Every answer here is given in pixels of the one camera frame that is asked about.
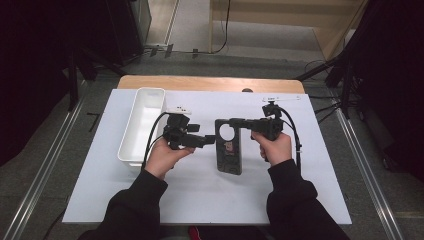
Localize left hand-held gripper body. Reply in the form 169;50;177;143
162;106;207;150

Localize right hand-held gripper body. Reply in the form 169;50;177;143
249;95;301;142

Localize cartoon print phone case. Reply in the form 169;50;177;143
214;118;243;176

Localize white plastic bin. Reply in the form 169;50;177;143
117;87;167;168

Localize person's right hand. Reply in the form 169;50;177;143
250;130;294;167

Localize person's left hand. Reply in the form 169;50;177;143
144;138;196;181

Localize white table mat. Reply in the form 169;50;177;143
62;88;353;226

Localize black metal stand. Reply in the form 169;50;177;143
68;46;128;113
296;53;355;119

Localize dark cabinet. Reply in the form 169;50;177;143
106;0;153;66

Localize black curtain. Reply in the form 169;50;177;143
0;0;114;168
346;0;424;184

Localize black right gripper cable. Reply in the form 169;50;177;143
279;107;303;174

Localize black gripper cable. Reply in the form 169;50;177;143
141;112;169;173
279;107;303;174

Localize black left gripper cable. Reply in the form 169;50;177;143
141;112;169;173

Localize black floor cables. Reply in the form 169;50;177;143
303;59;344;125

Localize black hanging cable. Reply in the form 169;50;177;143
213;0;232;54

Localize metal floor rail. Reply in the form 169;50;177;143
334;108;405;240
3;96;86;240

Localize light wooden shelf frame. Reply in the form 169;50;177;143
209;0;369;62

